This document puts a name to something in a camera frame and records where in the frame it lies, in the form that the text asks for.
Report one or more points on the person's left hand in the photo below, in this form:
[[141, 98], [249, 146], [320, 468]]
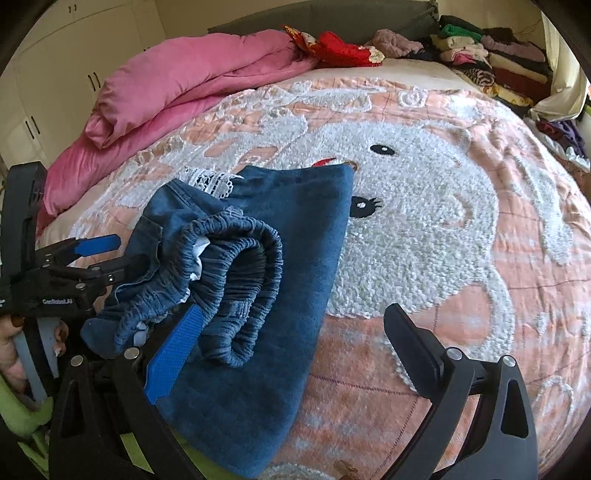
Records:
[[9, 350]]

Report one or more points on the grey bed headboard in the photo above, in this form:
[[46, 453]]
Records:
[[323, 16]]

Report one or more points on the pink laundry basket with clothes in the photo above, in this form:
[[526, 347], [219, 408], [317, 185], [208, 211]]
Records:
[[568, 138]]

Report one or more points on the person's green clothing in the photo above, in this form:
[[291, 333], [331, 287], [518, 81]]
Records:
[[34, 454]]

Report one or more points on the beige bed sheet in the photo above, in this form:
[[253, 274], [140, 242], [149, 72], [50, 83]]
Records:
[[415, 69]]

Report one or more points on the pile of folded clothes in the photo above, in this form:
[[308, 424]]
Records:
[[498, 60]]

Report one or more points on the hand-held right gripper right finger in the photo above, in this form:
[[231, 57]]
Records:
[[415, 341]]

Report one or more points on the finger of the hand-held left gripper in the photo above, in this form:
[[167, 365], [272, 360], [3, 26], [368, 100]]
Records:
[[97, 245], [111, 273]]

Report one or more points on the mauve fuzzy garment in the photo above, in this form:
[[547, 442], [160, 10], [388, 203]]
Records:
[[392, 41]]

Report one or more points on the red patterned cloth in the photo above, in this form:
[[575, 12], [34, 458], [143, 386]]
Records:
[[341, 48]]

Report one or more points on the peach and white fleece blanket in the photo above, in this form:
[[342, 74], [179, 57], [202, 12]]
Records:
[[438, 230]]

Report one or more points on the cream curtain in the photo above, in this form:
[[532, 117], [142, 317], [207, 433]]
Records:
[[561, 87]]

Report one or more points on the blue denim pants lace trim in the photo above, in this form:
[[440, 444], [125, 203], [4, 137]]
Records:
[[286, 258]]

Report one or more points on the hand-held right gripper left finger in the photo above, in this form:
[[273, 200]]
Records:
[[178, 357]]

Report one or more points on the cream wardrobe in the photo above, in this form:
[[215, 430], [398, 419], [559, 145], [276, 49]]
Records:
[[60, 60]]

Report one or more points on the pink duvet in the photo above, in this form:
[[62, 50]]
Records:
[[184, 78]]

